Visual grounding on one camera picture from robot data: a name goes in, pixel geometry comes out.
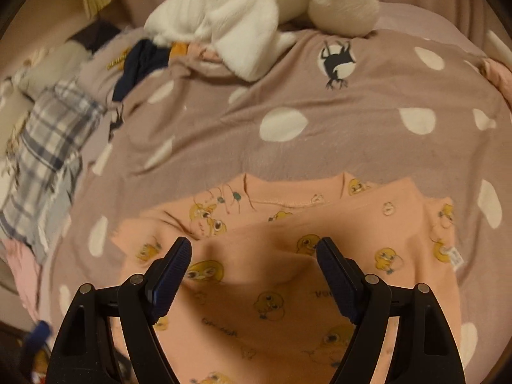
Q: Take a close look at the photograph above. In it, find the pink cloth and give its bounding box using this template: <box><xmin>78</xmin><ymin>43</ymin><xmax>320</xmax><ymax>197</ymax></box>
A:
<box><xmin>0</xmin><ymin>236</ymin><xmax>43</xmax><ymax>321</ymax></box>

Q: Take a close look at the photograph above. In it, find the pink folded garment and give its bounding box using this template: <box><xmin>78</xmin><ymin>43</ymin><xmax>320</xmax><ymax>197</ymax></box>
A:
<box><xmin>481</xmin><ymin>58</ymin><xmax>512</xmax><ymax>101</ymax></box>

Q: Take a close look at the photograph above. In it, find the pink cartoon print shirt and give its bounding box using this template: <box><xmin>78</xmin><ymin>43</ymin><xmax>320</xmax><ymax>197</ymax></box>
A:
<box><xmin>111</xmin><ymin>172</ymin><xmax>467</xmax><ymax>384</ymax></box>

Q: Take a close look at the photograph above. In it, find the purple spotted blanket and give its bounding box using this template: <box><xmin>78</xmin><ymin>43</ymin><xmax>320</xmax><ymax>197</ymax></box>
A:
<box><xmin>40</xmin><ymin>2</ymin><xmax>512</xmax><ymax>384</ymax></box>

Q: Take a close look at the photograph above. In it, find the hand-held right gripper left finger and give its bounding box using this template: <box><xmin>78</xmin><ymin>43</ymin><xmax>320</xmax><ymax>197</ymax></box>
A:
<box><xmin>47</xmin><ymin>237</ymin><xmax>193</xmax><ymax>384</ymax></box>

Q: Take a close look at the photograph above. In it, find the white fleece garment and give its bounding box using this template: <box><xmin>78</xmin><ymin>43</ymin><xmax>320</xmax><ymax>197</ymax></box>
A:
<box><xmin>144</xmin><ymin>0</ymin><xmax>380</xmax><ymax>81</ymax></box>

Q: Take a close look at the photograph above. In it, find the grey plaid pillow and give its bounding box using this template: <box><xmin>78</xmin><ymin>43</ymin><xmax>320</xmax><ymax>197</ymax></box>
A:
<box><xmin>0</xmin><ymin>79</ymin><xmax>107</xmax><ymax>229</ymax></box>

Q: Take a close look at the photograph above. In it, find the white folded garment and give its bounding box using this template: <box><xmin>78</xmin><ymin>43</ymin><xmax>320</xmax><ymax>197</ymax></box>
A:
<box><xmin>485</xmin><ymin>28</ymin><xmax>512</xmax><ymax>65</ymax></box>

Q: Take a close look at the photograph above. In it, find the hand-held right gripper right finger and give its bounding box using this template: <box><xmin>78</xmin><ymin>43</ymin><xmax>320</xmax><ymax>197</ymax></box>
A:
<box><xmin>316</xmin><ymin>237</ymin><xmax>467</xmax><ymax>384</ymax></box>

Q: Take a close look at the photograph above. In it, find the dark garment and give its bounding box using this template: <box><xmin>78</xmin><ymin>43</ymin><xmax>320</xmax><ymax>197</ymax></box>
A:
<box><xmin>68</xmin><ymin>21</ymin><xmax>121</xmax><ymax>45</ymax></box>

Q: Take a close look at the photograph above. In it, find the navy garment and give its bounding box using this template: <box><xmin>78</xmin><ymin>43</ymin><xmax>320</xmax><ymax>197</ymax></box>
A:
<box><xmin>112</xmin><ymin>40</ymin><xmax>173</xmax><ymax>102</ymax></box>

